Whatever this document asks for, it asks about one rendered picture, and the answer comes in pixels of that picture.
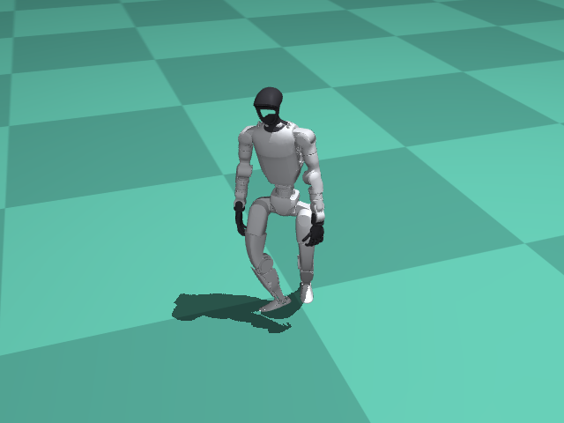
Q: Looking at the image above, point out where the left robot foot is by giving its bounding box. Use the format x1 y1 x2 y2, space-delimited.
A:
300 281 313 303

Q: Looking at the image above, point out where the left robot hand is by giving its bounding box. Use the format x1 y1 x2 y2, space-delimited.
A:
302 213 324 247

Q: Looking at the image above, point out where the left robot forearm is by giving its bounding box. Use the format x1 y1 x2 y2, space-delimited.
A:
308 172 325 223

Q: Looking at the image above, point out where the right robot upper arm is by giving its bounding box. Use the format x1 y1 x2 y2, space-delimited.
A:
238 125 256 178

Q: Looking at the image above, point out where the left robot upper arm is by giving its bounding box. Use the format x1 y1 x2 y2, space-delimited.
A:
293 128 321 185

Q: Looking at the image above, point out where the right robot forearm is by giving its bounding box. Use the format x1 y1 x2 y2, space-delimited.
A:
234 164 249 209

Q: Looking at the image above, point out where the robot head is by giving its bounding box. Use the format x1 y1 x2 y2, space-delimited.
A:
254 87 287 132

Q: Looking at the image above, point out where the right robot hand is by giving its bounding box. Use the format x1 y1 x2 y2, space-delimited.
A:
234 201 247 236

